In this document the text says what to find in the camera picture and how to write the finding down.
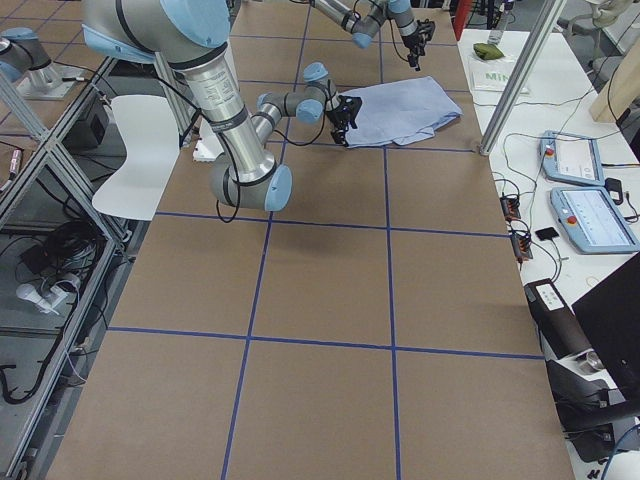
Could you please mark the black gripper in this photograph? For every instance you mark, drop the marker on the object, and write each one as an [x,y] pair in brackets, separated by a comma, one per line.
[338,116]
[411,42]

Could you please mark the light blue striped shirt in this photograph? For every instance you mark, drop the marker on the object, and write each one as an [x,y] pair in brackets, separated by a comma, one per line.
[401,112]

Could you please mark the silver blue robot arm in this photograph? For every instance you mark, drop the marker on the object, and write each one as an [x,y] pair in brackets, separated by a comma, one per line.
[192,36]
[363,28]

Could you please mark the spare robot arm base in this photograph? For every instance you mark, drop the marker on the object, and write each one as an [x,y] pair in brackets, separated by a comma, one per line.
[27,65]

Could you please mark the green fabric pouch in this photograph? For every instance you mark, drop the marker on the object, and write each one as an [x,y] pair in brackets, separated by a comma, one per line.
[487,51]

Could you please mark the clear plastic MINI bag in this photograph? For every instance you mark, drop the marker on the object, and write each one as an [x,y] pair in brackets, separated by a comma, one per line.
[490,75]

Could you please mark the orange circuit board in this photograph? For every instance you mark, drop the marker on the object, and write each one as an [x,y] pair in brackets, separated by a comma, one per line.
[521,245]
[510,206]

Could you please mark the upper blue teach pendant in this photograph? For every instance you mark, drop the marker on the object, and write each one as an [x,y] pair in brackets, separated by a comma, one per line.
[571,158]

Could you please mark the blue teach pendant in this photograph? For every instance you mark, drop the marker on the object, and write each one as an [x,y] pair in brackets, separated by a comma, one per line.
[591,221]
[571,158]

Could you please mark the lower blue teach pendant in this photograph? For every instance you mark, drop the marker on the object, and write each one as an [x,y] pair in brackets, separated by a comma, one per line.
[591,221]

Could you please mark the black monitor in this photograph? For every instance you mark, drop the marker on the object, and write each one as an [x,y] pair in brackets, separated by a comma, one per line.
[608,314]

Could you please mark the white power strip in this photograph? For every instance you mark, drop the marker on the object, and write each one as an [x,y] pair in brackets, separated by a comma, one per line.
[49,301]

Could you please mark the black label printer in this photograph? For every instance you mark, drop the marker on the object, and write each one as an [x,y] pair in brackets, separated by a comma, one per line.
[582,405]

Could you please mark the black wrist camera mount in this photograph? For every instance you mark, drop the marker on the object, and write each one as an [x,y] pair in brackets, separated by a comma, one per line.
[425,30]
[347,112]

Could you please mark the aluminium frame post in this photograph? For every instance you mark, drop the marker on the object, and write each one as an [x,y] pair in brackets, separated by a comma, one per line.
[526,61]

